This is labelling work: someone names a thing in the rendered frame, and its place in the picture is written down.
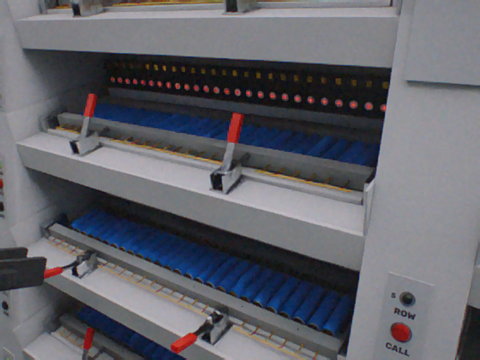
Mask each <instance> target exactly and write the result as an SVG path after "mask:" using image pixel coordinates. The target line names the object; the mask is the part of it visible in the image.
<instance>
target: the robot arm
mask: <svg viewBox="0 0 480 360"><path fill-rule="evenodd" d="M27 254H28V249H27V248H25V247H16V248H4V249H0V291H7V290H12V291H13V290H19V289H23V288H29V287H34V286H41V285H42V284H43V282H44V277H45V270H46V264H47V260H48V259H47V258H46V257H44V256H36V257H27Z"/></svg>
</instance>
